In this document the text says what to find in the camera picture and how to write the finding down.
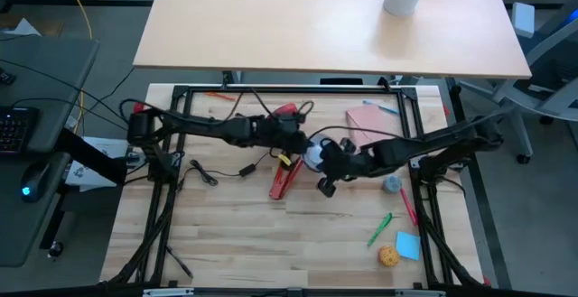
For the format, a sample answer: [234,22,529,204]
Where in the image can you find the yellow textured ball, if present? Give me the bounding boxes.
[377,244,402,269]

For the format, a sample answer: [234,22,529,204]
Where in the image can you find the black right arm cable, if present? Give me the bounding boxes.
[307,124,407,143]

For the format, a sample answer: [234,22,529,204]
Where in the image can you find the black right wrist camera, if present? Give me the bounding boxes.
[316,176,338,199]

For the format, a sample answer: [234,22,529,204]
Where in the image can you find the blue pen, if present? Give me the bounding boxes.
[361,99,401,116]

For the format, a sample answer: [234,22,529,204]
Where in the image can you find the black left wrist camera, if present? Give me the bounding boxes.
[272,113,303,133]

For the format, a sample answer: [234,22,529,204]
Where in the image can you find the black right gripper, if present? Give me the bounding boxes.
[318,136,386,181]

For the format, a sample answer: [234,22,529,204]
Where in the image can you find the black aluminium table frame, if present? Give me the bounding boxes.
[107,81,494,290]

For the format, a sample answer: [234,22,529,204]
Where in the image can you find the light wooden side table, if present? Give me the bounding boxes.
[132,0,533,81]

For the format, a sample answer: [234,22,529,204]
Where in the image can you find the pink pen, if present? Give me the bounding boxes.
[399,187,420,227]

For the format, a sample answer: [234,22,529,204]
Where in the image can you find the black computer mouse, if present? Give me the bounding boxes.
[19,161,52,205]

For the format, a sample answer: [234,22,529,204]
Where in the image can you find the black pen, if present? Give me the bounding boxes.
[165,245,195,281]

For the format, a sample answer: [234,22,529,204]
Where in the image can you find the green pen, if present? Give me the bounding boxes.
[366,211,395,248]

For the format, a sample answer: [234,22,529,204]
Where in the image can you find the blue sticky note pad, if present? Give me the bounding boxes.
[395,230,423,262]

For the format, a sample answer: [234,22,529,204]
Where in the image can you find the black lamp power cable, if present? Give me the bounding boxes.
[177,149,273,189]

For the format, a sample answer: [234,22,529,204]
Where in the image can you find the grey desk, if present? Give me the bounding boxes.
[0,36,101,269]

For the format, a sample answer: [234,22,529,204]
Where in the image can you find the red desk lamp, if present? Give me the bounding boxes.
[268,102,338,201]

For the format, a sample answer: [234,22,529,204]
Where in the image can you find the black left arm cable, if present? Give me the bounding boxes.
[117,88,316,129]

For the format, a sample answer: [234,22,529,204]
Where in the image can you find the black keyboard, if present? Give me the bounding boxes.
[0,105,40,155]

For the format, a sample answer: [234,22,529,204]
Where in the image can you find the white lightbulb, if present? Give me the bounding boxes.
[309,139,330,165]

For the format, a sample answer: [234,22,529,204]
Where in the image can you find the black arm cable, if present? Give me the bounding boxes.
[117,88,316,129]
[307,124,407,143]

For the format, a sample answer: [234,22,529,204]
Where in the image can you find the yellow cable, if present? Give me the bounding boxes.
[58,0,94,136]

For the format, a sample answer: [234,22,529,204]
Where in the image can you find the white box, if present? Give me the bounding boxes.
[510,1,536,40]

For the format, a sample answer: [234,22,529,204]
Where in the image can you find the white paper sheets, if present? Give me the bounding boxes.
[64,135,132,193]

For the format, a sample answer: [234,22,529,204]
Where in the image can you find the orange pen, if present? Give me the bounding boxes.
[203,90,238,103]

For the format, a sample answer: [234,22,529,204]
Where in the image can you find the grey crumpled ball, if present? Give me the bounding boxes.
[381,173,404,195]

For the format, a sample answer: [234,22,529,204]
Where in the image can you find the pink notebook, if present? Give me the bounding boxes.
[345,103,402,150]

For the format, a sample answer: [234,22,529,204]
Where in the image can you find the grey office chair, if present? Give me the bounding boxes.
[459,9,578,165]

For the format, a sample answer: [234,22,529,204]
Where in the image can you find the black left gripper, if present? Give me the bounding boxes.
[245,113,314,157]

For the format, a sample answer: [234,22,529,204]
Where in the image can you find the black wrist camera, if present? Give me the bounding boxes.
[316,176,338,199]
[272,113,303,133]

